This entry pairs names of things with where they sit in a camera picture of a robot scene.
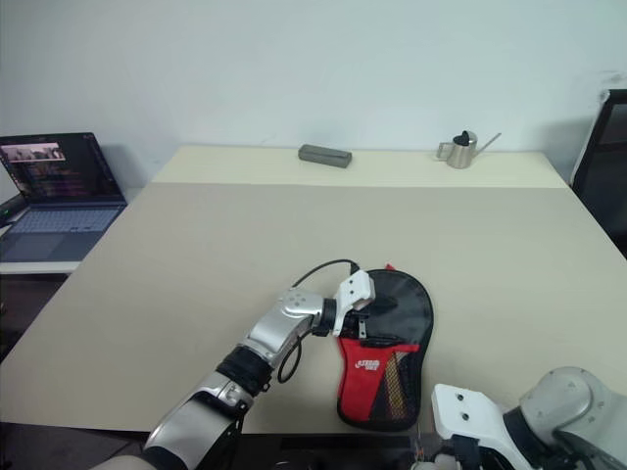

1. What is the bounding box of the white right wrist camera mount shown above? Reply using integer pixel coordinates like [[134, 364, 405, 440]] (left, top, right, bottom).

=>
[[431, 383, 513, 443]]

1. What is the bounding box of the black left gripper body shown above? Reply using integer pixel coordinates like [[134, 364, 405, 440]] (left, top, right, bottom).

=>
[[342, 307, 374, 343]]

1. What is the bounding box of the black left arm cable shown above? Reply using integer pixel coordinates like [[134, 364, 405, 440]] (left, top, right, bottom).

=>
[[276, 258, 362, 386]]

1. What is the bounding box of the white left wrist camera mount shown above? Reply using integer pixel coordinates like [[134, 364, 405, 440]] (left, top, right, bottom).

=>
[[331, 270, 376, 338]]

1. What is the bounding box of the black box with green light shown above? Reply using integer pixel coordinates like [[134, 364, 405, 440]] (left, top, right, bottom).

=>
[[0, 194, 26, 230]]

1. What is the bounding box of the white side table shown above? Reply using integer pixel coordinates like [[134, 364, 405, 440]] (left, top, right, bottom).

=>
[[0, 258, 82, 276]]

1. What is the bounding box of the silver metal watering can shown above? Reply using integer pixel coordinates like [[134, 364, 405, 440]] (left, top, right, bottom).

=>
[[435, 130, 504, 170]]

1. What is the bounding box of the black office chair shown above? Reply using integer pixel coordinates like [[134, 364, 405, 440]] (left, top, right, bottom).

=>
[[570, 87, 627, 257]]

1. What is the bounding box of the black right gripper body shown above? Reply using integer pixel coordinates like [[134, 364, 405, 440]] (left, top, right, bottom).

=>
[[440, 433, 486, 470]]

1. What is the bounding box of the dark grey rectangular block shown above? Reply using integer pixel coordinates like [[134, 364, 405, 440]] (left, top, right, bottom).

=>
[[297, 143, 354, 171]]

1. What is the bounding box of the dark open laptop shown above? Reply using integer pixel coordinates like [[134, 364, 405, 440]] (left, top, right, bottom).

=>
[[0, 131, 129, 263]]

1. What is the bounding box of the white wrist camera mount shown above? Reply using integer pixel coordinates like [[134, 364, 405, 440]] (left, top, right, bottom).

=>
[[331, 270, 376, 338], [431, 383, 513, 443]]

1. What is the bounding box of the black red paddle case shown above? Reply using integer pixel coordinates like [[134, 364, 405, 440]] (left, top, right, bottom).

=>
[[335, 262, 435, 434]]

